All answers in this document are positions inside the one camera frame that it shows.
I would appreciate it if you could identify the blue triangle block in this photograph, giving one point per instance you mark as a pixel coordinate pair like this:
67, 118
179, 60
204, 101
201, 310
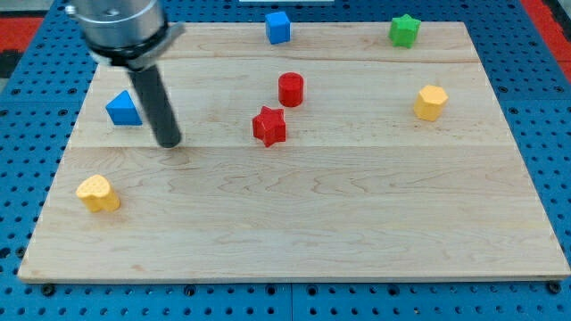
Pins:
122, 110

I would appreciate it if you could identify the light wooden board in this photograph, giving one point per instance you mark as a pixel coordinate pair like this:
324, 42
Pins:
362, 190

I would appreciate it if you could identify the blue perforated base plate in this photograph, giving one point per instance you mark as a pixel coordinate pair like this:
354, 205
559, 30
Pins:
41, 101

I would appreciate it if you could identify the yellow heart block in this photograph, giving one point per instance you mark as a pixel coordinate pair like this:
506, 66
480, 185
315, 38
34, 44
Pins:
97, 194

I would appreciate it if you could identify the green star block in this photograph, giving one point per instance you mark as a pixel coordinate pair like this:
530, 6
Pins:
404, 30

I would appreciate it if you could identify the blue cube block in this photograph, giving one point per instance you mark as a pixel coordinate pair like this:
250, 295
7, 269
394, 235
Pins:
278, 27

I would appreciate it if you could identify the red cylinder block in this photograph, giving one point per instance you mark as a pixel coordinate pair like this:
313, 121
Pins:
290, 89

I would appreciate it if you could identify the red star block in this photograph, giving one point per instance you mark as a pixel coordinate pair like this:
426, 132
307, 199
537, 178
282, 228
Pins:
269, 126

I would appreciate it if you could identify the yellow hexagon block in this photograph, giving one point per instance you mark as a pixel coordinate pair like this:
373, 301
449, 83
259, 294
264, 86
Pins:
430, 102

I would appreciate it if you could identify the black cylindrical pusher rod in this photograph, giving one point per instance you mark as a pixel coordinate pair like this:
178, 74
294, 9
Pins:
155, 102

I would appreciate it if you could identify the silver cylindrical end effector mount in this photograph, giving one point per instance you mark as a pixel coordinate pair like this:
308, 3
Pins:
132, 34

